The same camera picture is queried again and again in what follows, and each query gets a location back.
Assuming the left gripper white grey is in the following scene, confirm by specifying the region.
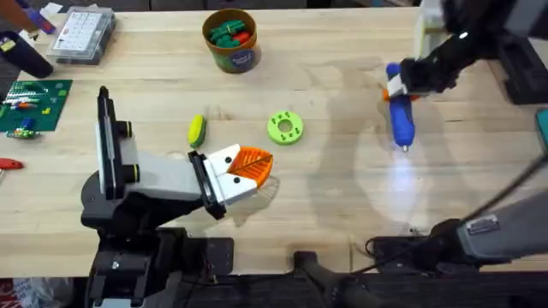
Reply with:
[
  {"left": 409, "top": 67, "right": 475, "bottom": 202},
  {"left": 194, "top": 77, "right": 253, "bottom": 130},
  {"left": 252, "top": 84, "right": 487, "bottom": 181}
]
[{"left": 118, "top": 139, "right": 275, "bottom": 221}]

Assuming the blue electric screwdriver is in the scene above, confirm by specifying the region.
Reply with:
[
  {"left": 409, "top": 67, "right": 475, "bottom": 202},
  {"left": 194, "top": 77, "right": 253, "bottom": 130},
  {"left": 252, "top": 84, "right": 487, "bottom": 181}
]
[{"left": 384, "top": 62, "right": 417, "bottom": 153}]

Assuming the yellow green toy vegetable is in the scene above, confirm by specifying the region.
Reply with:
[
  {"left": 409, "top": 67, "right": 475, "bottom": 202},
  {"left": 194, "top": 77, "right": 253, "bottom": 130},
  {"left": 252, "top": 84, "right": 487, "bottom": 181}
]
[{"left": 187, "top": 113, "right": 208, "bottom": 150}]

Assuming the right wrist upright plate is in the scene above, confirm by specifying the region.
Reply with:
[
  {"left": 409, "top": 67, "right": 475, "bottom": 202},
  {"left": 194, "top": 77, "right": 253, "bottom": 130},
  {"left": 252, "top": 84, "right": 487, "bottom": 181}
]
[{"left": 414, "top": 0, "right": 450, "bottom": 61}]

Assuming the wrist upright plate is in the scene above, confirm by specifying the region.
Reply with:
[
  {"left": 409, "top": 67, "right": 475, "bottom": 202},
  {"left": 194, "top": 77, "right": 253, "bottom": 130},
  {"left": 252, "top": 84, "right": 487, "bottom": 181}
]
[
  {"left": 95, "top": 85, "right": 119, "bottom": 201},
  {"left": 414, "top": 0, "right": 450, "bottom": 61}
]

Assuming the green disc with holes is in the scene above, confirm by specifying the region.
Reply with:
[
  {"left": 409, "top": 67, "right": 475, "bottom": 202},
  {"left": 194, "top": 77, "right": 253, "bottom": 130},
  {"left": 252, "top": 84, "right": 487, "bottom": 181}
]
[{"left": 266, "top": 110, "right": 306, "bottom": 146}]

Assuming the black box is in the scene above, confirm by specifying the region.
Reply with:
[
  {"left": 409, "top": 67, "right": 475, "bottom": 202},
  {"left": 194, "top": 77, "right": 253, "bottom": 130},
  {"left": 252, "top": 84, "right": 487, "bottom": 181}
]
[{"left": 495, "top": 35, "right": 548, "bottom": 106}]

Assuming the brown tub with toys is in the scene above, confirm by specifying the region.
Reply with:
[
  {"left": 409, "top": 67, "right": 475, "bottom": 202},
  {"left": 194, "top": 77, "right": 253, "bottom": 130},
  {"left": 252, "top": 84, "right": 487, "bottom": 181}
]
[{"left": 201, "top": 8, "right": 263, "bottom": 74}]

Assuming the left wrist upright plate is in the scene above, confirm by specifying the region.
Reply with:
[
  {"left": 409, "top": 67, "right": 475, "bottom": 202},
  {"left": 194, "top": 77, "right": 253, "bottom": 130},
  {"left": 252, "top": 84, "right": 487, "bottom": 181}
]
[{"left": 95, "top": 85, "right": 119, "bottom": 201}]

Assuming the teal object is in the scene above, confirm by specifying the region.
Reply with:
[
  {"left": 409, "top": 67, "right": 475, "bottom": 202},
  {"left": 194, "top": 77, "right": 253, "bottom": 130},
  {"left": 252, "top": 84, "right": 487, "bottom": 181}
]
[{"left": 534, "top": 108, "right": 548, "bottom": 151}]

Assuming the green board with blocks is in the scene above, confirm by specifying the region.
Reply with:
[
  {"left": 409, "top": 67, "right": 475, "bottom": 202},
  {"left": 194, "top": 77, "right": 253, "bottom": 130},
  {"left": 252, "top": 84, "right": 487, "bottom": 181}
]
[{"left": 0, "top": 79, "right": 74, "bottom": 139}]

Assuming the clear plastic parts box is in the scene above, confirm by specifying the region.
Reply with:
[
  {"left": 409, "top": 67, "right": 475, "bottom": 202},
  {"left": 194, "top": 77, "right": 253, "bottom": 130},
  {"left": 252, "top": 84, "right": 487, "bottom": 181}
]
[{"left": 45, "top": 5, "right": 117, "bottom": 66}]

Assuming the plastic bag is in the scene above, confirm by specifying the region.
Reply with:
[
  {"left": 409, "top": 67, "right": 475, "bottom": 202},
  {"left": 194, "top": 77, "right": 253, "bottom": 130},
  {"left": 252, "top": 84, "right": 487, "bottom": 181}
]
[{"left": 0, "top": 276, "right": 76, "bottom": 308}]

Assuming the black cylindrical case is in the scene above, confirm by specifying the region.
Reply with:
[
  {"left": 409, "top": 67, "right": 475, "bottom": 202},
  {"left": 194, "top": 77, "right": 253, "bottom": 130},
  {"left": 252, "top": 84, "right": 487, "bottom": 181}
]
[{"left": 0, "top": 30, "right": 55, "bottom": 80}]

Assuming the purple blue object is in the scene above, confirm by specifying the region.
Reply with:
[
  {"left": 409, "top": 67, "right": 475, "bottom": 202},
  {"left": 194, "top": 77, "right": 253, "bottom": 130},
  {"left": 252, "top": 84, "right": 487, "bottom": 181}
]
[{"left": 24, "top": 7, "right": 57, "bottom": 36}]

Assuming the black rail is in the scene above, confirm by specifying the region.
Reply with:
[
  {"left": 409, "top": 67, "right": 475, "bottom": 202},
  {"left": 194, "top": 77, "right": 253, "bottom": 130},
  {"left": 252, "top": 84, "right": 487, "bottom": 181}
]
[{"left": 72, "top": 251, "right": 548, "bottom": 308}]

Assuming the red handled tool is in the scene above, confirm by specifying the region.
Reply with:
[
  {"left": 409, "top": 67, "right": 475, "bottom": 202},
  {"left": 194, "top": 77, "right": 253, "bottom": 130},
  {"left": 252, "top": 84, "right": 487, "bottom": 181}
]
[{"left": 0, "top": 157, "right": 25, "bottom": 172}]

